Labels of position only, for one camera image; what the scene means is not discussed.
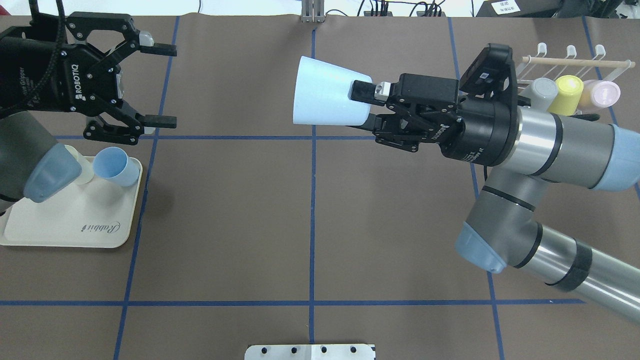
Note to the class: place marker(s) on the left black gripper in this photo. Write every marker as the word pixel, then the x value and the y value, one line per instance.
pixel 44 75

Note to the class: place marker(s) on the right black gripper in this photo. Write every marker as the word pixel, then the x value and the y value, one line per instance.
pixel 484 131

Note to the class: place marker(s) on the blue cup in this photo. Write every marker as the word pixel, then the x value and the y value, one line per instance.
pixel 115 165
pixel 322 95

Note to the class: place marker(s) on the grey white cup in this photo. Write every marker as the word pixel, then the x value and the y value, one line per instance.
pixel 541 93

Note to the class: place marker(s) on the yellow plastic cup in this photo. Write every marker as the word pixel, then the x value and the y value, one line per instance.
pixel 569 93

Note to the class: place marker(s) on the pink plastic cup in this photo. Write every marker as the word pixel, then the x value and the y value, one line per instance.
pixel 597 95

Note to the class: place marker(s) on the cream white cup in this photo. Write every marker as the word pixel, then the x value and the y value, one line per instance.
pixel 87 173

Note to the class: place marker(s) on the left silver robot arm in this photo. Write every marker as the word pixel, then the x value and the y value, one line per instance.
pixel 33 164

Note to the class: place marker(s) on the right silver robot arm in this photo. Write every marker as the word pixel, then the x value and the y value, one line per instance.
pixel 527 150

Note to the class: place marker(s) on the cream plastic tray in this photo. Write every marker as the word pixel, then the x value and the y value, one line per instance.
pixel 98 214

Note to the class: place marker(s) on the aluminium frame post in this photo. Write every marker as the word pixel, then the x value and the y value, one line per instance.
pixel 313 11

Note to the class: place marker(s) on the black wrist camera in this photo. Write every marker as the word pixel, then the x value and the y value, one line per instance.
pixel 491 73

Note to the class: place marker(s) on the white wire cup rack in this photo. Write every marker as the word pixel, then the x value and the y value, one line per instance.
pixel 541 65

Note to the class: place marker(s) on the grey metal base plate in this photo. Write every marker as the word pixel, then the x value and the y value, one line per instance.
pixel 358 351

